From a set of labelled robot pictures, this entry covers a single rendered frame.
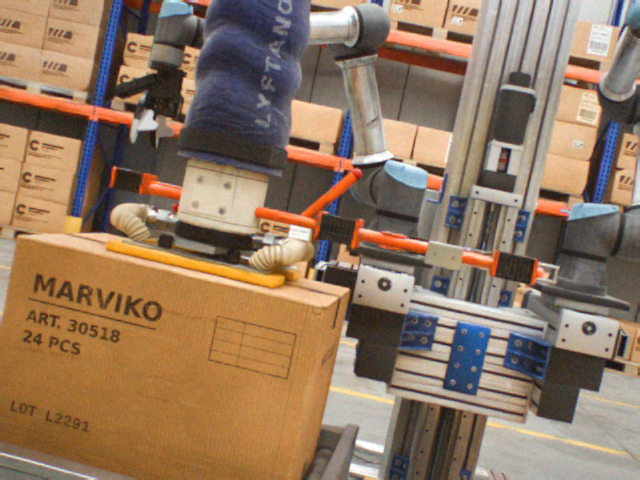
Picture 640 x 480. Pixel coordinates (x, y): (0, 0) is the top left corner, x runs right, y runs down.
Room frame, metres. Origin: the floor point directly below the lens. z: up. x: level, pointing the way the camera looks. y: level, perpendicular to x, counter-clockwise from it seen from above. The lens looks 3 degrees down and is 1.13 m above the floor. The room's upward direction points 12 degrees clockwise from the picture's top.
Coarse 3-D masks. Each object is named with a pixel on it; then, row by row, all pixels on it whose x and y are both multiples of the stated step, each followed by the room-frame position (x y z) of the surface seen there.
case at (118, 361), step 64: (64, 256) 1.51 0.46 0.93; (128, 256) 1.56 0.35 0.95; (64, 320) 1.51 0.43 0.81; (128, 320) 1.49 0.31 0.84; (192, 320) 1.48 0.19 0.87; (256, 320) 1.46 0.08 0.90; (320, 320) 1.45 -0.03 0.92; (0, 384) 1.53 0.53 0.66; (64, 384) 1.51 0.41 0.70; (128, 384) 1.49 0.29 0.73; (192, 384) 1.48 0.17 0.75; (256, 384) 1.46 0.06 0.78; (320, 384) 1.62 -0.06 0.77; (64, 448) 1.51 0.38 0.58; (128, 448) 1.49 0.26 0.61; (192, 448) 1.47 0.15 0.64; (256, 448) 1.46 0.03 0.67
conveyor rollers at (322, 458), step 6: (324, 450) 1.93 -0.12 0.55; (318, 456) 1.88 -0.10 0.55; (324, 456) 1.88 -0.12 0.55; (330, 456) 1.90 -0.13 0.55; (312, 462) 1.84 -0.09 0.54; (318, 462) 1.83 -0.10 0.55; (324, 462) 1.84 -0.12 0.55; (312, 468) 1.78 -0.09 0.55; (318, 468) 1.79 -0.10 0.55; (324, 468) 1.81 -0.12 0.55; (306, 474) 1.75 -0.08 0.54; (312, 474) 1.74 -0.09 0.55; (318, 474) 1.75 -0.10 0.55
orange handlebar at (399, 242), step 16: (160, 192) 1.68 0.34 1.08; (176, 192) 1.68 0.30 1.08; (256, 208) 1.65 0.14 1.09; (288, 224) 1.65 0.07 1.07; (304, 224) 1.64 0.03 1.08; (368, 240) 1.62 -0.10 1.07; (384, 240) 1.61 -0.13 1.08; (400, 240) 1.61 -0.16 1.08; (416, 240) 1.65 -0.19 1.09; (464, 256) 1.59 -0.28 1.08; (480, 256) 1.59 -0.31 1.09
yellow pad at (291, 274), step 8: (144, 240) 1.76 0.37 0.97; (152, 240) 1.77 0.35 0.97; (176, 248) 1.75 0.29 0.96; (184, 248) 1.75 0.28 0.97; (224, 256) 1.75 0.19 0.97; (240, 256) 1.78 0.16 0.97; (248, 264) 1.73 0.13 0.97; (280, 272) 1.72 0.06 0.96; (288, 272) 1.72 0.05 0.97; (296, 272) 1.75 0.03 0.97; (288, 280) 1.72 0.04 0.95
